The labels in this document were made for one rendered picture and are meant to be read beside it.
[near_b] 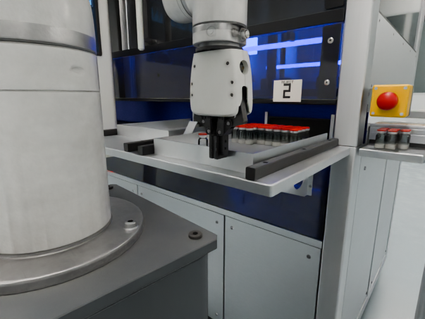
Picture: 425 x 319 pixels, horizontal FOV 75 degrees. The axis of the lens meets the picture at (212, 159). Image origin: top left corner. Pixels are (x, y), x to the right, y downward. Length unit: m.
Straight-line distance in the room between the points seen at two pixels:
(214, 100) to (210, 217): 0.71
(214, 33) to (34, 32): 0.24
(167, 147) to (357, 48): 0.50
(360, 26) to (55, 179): 0.70
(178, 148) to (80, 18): 0.34
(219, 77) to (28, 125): 0.27
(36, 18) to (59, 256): 0.19
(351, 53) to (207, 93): 0.43
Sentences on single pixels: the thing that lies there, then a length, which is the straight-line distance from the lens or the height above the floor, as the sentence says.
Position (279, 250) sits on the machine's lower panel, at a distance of 0.96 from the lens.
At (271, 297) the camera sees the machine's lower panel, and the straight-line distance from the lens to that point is 1.07.
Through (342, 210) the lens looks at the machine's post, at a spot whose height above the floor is 0.71.
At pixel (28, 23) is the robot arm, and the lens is 0.27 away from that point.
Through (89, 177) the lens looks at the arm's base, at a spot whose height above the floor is 0.93.
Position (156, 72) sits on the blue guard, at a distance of 1.21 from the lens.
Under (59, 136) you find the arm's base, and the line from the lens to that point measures 0.27.
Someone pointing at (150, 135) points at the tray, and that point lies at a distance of 0.82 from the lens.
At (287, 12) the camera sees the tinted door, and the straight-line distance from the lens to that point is 0.87.
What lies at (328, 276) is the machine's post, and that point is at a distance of 0.92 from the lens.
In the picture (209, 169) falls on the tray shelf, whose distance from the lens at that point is 0.48.
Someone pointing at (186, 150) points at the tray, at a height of 0.90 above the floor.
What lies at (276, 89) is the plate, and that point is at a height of 1.02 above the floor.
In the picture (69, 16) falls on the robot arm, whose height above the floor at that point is 1.07.
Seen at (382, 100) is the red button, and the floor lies 1.00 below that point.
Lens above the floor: 1.01
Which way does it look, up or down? 13 degrees down
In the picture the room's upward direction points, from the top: straight up
